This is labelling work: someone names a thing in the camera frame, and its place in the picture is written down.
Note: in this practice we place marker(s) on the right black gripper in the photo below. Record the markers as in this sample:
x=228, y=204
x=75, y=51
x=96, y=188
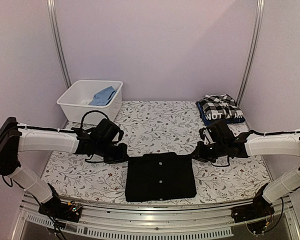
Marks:
x=199, y=153

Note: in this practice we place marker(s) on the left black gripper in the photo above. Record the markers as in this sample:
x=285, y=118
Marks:
x=122, y=156

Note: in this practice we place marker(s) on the black long sleeve shirt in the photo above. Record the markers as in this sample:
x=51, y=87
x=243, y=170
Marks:
x=160, y=177

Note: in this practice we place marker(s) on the black white checkered shirt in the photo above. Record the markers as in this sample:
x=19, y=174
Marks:
x=216, y=107

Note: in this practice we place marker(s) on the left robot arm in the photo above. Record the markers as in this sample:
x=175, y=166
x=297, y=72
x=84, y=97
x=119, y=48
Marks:
x=103, y=140

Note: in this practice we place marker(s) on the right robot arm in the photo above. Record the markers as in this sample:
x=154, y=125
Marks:
x=217, y=140

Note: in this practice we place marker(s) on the floral patterned tablecloth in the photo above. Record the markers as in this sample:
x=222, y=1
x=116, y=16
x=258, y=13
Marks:
x=156, y=127

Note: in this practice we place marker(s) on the light blue shirt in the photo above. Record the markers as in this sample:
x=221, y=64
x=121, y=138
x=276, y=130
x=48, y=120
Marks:
x=103, y=97

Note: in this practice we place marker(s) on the white plastic bin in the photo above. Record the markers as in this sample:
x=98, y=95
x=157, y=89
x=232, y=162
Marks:
x=87, y=95

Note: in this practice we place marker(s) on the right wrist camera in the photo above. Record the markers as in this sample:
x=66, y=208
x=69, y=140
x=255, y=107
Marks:
x=205, y=136

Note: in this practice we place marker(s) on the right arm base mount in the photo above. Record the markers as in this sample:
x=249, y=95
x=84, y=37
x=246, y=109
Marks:
x=252, y=211

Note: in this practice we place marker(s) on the aluminium front rail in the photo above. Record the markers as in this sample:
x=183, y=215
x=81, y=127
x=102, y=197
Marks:
x=114, y=221

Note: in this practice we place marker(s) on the right aluminium frame post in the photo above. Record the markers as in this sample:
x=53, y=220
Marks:
x=254, y=41

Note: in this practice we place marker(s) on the aluminium frame post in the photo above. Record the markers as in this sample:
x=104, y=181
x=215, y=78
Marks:
x=254, y=41
x=51, y=6

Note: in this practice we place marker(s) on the left aluminium frame post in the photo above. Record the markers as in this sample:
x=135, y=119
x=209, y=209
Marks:
x=51, y=6

